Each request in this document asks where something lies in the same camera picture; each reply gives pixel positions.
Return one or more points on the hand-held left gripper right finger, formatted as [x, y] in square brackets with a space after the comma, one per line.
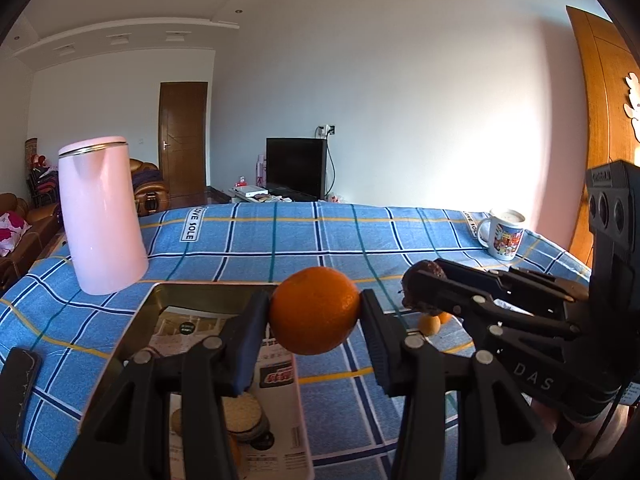
[375, 345]

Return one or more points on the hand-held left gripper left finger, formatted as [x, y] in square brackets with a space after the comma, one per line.
[250, 345]

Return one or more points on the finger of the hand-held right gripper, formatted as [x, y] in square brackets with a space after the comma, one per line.
[480, 310]
[520, 285]

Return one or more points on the dark wrinkled date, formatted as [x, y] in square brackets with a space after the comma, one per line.
[417, 280]

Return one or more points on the large orange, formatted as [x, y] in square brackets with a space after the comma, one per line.
[315, 310]

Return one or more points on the rectangular metal tin box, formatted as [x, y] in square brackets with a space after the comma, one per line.
[280, 410]

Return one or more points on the small orange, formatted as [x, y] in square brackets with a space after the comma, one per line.
[429, 325]
[445, 317]

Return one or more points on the white printed mug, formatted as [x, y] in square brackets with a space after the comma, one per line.
[506, 237]

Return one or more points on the blue plaid tablecloth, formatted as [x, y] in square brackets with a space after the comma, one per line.
[300, 240]

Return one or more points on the white flat box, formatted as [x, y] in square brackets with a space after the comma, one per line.
[250, 191]

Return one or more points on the black television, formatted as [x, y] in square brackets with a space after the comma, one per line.
[295, 167]

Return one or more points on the light wooden door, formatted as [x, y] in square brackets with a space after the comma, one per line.
[595, 110]

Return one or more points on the pink electric kettle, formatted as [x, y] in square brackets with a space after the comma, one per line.
[100, 220]

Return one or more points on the white paper door decoration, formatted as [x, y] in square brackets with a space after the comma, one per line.
[634, 105]

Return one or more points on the dark brown room door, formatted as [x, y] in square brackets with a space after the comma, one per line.
[182, 140]

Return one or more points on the brown leather sofa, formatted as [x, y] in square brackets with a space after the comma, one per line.
[30, 245]

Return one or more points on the pink and white cushion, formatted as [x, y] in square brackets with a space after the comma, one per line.
[12, 232]

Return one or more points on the chair with piled clothes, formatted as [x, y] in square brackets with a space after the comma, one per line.
[42, 180]

